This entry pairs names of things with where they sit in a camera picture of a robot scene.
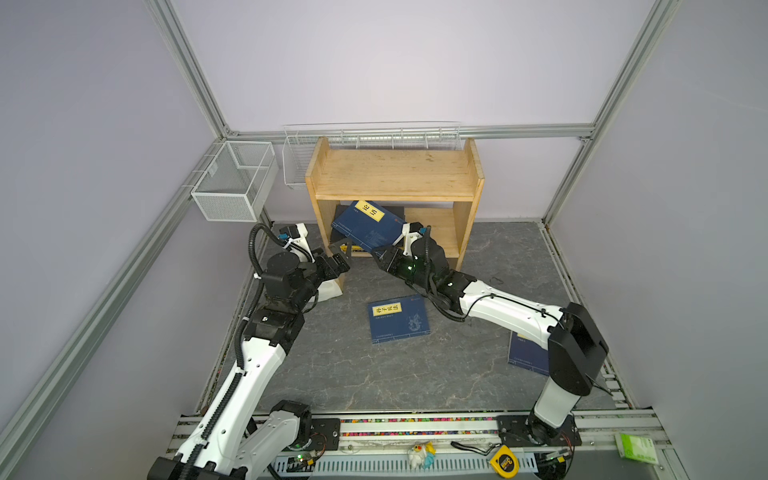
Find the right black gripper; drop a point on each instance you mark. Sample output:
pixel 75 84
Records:
pixel 393 261

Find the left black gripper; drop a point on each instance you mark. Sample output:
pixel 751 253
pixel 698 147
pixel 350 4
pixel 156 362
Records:
pixel 342 263

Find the blue folder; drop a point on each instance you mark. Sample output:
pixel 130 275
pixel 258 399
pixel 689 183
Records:
pixel 373 233
pixel 397 319
pixel 528 355

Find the dark wolf cover book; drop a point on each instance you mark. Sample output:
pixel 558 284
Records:
pixel 344 224

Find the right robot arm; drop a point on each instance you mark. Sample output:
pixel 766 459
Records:
pixel 575 347

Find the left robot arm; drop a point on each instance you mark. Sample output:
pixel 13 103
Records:
pixel 252 366

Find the white tissue pack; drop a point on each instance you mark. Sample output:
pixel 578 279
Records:
pixel 329 289

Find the wooden two-tier shelf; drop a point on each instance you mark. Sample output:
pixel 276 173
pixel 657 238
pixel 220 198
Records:
pixel 438 188

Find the white mesh box basket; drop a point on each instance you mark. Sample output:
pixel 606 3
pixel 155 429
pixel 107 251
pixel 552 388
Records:
pixel 236 183

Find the small colourful toy figure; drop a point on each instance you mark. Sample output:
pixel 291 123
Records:
pixel 421 456

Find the yellow tape measure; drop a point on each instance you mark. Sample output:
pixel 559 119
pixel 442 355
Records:
pixel 505 463

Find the green white small box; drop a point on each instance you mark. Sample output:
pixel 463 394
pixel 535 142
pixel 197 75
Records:
pixel 636 448

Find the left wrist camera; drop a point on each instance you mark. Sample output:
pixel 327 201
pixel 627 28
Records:
pixel 294 239

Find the white wire rack basket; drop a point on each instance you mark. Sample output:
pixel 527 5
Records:
pixel 300 140

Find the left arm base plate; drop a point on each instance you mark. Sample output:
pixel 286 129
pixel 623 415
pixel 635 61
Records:
pixel 324 435

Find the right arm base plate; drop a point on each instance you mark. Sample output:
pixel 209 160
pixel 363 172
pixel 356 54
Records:
pixel 518 430

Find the aluminium rail with cable duct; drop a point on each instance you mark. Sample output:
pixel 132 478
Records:
pixel 378 444

